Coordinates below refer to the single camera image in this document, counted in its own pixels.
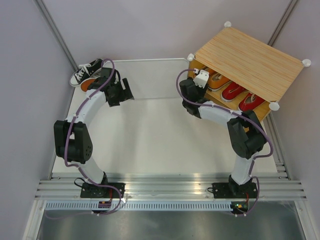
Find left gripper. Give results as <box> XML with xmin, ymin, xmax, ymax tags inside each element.
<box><xmin>107</xmin><ymin>78</ymin><xmax>134</xmax><ymax>108</ymax></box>

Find white cabinet door panel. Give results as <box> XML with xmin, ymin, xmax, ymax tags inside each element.
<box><xmin>114</xmin><ymin>58</ymin><xmax>189</xmax><ymax>100</ymax></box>

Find grey sneaker orange sole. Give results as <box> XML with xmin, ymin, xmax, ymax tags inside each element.
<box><xmin>80</xmin><ymin>78</ymin><xmax>96</xmax><ymax>93</ymax></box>

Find black sneaker white laces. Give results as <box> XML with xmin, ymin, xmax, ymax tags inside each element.
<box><xmin>69</xmin><ymin>58</ymin><xmax>103</xmax><ymax>87</ymax></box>

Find red sneaker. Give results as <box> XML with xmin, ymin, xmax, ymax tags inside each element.
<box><xmin>221</xmin><ymin>82</ymin><xmax>246</xmax><ymax>102</ymax></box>
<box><xmin>238</xmin><ymin>93</ymin><xmax>265</xmax><ymax>112</ymax></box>

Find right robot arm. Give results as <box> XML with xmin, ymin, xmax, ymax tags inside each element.
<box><xmin>175</xmin><ymin>78</ymin><xmax>274</xmax><ymax>198</ymax></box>

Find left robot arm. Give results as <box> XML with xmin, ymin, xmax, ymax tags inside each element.
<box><xmin>53</xmin><ymin>67</ymin><xmax>134</xmax><ymax>198</ymax></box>

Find wooden shoe cabinet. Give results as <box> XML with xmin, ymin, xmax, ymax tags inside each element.
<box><xmin>187</xmin><ymin>21</ymin><xmax>311</xmax><ymax>121</ymax></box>

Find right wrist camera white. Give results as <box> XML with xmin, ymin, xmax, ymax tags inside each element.
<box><xmin>193</xmin><ymin>68</ymin><xmax>210</xmax><ymax>89</ymax></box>

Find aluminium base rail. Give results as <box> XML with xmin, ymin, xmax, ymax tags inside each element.
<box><xmin>35</xmin><ymin>172</ymin><xmax>307</xmax><ymax>201</ymax></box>

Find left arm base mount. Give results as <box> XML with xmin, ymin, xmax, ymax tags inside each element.
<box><xmin>73</xmin><ymin>177</ymin><xmax>125</xmax><ymax>199</ymax></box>

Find white slotted cable duct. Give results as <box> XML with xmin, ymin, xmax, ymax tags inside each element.
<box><xmin>45</xmin><ymin>200</ymin><xmax>233</xmax><ymax>212</ymax></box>

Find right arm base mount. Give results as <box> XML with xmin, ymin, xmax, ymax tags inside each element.
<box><xmin>206</xmin><ymin>181</ymin><xmax>258</xmax><ymax>200</ymax></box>

